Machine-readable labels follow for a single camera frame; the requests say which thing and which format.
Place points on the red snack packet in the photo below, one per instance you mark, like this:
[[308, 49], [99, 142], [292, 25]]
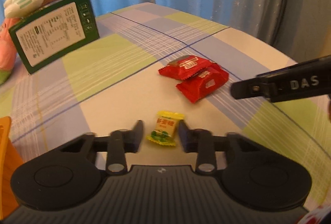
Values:
[[203, 83], [184, 67]]

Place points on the orange plastic tray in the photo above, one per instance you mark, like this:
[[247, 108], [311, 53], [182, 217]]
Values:
[[9, 162]]

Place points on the green cardboard box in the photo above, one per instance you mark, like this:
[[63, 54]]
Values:
[[53, 31]]

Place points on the yellow green candy packet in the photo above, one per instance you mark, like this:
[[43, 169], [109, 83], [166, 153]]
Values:
[[165, 128]]

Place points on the checkered tablecloth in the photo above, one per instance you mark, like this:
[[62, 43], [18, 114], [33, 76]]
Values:
[[113, 82]]

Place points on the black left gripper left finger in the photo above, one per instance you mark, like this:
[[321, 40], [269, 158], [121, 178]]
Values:
[[115, 145]]

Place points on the pink green plush toy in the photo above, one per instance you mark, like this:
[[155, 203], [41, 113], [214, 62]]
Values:
[[7, 49]]

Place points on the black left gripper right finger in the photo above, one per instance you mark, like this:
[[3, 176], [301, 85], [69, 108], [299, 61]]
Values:
[[202, 142]]

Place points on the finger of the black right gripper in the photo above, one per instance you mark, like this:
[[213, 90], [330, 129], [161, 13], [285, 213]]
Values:
[[303, 80]]

